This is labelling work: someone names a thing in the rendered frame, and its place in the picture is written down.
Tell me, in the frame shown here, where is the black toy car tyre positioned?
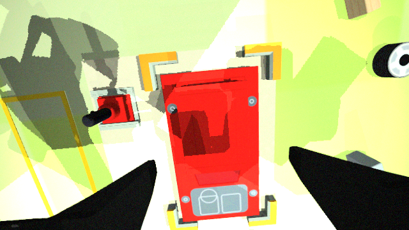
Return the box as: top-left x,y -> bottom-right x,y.
372,42 -> 409,78

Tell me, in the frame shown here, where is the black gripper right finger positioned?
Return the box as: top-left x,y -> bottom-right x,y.
288,146 -> 409,230

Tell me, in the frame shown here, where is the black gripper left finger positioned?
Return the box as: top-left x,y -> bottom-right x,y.
0,160 -> 157,230

